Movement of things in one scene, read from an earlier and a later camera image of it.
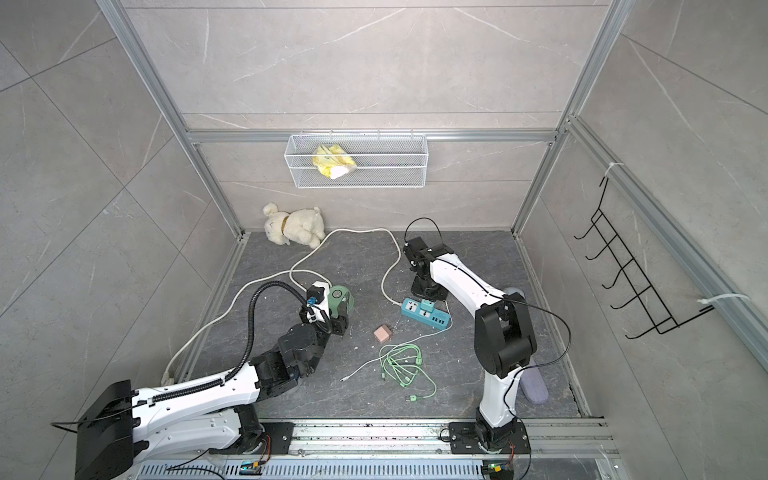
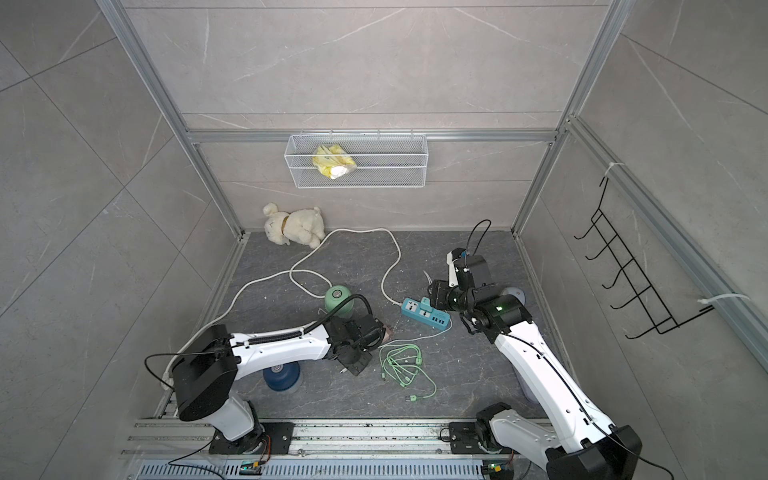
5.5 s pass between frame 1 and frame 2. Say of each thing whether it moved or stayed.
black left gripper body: moved
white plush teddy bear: stayed
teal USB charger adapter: stayed
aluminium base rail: stayed
